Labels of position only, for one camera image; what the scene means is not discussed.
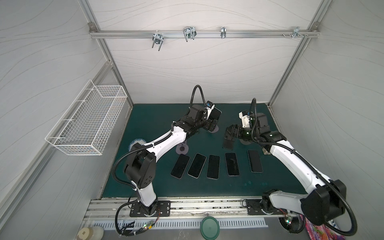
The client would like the grey round stand left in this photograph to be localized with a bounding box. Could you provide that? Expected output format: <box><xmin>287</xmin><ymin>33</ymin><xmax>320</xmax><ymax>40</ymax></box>
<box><xmin>176</xmin><ymin>142</ymin><xmax>189</xmax><ymax>155</ymax></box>

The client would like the metal hook clamp left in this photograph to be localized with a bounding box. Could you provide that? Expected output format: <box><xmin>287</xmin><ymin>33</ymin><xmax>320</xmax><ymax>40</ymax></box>
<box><xmin>152</xmin><ymin>33</ymin><xmax>164</xmax><ymax>51</ymax></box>

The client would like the green round lid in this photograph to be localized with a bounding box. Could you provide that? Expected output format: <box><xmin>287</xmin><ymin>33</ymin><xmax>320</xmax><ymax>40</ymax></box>
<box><xmin>200</xmin><ymin>216</ymin><xmax>220</xmax><ymax>240</ymax></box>

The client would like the metal hook clamp right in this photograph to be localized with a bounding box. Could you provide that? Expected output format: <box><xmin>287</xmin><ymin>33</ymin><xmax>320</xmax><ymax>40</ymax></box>
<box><xmin>282</xmin><ymin>27</ymin><xmax>309</xmax><ymax>39</ymax></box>

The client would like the green-edged phone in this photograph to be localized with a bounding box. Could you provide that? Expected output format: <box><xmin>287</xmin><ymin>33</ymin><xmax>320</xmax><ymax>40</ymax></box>
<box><xmin>248</xmin><ymin>150</ymin><xmax>263</xmax><ymax>173</ymax></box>
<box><xmin>207</xmin><ymin>155</ymin><xmax>220</xmax><ymax>180</ymax></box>

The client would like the cracked phone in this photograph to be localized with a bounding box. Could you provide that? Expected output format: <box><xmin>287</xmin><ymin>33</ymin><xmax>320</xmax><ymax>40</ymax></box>
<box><xmin>225</xmin><ymin>153</ymin><xmax>240</xmax><ymax>176</ymax></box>

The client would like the pink candy bag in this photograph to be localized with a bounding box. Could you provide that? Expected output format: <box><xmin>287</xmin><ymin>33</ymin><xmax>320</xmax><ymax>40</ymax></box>
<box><xmin>305</xmin><ymin>217</ymin><xmax>346</xmax><ymax>240</ymax></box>

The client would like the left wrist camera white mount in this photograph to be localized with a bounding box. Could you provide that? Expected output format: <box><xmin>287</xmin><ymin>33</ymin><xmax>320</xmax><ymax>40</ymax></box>
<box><xmin>206</xmin><ymin>101</ymin><xmax>215</xmax><ymax>120</ymax></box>

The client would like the metal hook clamp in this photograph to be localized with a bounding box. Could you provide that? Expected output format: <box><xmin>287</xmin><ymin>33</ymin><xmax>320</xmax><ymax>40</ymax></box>
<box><xmin>152</xmin><ymin>33</ymin><xmax>164</xmax><ymax>51</ymax></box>
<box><xmin>183</xmin><ymin>26</ymin><xmax>197</xmax><ymax>42</ymax></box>
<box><xmin>282</xmin><ymin>27</ymin><xmax>309</xmax><ymax>39</ymax></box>

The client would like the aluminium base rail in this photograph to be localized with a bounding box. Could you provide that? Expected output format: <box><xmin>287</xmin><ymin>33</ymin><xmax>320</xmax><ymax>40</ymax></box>
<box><xmin>81</xmin><ymin>196</ymin><xmax>297</xmax><ymax>231</ymax></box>

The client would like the black stand right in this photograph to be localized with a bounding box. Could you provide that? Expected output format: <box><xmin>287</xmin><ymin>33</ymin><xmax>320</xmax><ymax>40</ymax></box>
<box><xmin>222</xmin><ymin>136</ymin><xmax>235</xmax><ymax>150</ymax></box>

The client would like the green table mat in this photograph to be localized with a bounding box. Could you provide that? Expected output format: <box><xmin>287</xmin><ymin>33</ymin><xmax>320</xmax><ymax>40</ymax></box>
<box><xmin>117</xmin><ymin>104</ymin><xmax>305</xmax><ymax>197</ymax></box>

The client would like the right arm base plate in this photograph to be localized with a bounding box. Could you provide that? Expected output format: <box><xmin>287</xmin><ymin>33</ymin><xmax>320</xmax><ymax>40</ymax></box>
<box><xmin>242</xmin><ymin>199</ymin><xmax>287</xmax><ymax>216</ymax></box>

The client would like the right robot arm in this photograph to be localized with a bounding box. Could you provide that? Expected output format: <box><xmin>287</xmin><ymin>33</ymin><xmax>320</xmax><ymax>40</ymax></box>
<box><xmin>223</xmin><ymin>99</ymin><xmax>358</xmax><ymax>237</ymax></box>

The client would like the metal ring clamp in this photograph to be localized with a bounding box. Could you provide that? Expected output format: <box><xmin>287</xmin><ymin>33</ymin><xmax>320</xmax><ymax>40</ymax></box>
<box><xmin>221</xmin><ymin>27</ymin><xmax>227</xmax><ymax>39</ymax></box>

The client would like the black phone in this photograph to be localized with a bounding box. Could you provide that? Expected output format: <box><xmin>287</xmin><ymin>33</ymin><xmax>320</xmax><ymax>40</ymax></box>
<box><xmin>209</xmin><ymin>108</ymin><xmax>222</xmax><ymax>121</ymax></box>
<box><xmin>188</xmin><ymin>153</ymin><xmax>207</xmax><ymax>179</ymax></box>

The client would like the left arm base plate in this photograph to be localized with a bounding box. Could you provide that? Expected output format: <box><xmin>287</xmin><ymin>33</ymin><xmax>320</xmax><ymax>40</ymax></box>
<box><xmin>130</xmin><ymin>200</ymin><xmax>171</xmax><ymax>218</ymax></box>

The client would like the aluminium crossbar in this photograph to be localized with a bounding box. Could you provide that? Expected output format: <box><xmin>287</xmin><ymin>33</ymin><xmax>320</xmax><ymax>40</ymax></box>
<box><xmin>90</xmin><ymin>28</ymin><xmax>321</xmax><ymax>39</ymax></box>

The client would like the white wire basket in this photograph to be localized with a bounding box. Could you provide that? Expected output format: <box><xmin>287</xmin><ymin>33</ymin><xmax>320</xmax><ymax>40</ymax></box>
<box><xmin>45</xmin><ymin>80</ymin><xmax>127</xmax><ymax>156</ymax></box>

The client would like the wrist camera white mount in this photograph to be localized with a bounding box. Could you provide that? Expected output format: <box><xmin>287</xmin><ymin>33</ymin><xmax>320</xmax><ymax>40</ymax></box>
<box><xmin>206</xmin><ymin>101</ymin><xmax>215</xmax><ymax>120</ymax></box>
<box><xmin>239</xmin><ymin>111</ymin><xmax>250</xmax><ymax>129</ymax></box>

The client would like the blue white ceramic dish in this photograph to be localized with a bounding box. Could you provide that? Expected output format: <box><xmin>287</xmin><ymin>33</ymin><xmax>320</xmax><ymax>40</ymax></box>
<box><xmin>129</xmin><ymin>139</ymin><xmax>147</xmax><ymax>152</ymax></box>

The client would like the small jar black lid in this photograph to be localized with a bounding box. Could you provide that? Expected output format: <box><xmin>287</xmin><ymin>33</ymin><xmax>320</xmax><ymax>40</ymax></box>
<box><xmin>262</xmin><ymin>148</ymin><xmax>271</xmax><ymax>155</ymax></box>

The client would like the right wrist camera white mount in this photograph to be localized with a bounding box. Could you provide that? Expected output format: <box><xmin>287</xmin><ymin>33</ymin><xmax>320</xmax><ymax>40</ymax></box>
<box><xmin>239</xmin><ymin>111</ymin><xmax>250</xmax><ymax>129</ymax></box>

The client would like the metal hook clamp middle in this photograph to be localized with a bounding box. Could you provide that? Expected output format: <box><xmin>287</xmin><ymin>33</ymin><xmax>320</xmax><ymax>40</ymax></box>
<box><xmin>183</xmin><ymin>26</ymin><xmax>197</xmax><ymax>42</ymax></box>

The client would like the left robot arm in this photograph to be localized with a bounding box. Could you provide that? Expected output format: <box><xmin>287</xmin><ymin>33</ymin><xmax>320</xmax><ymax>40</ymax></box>
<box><xmin>111</xmin><ymin>101</ymin><xmax>221</xmax><ymax>217</ymax></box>

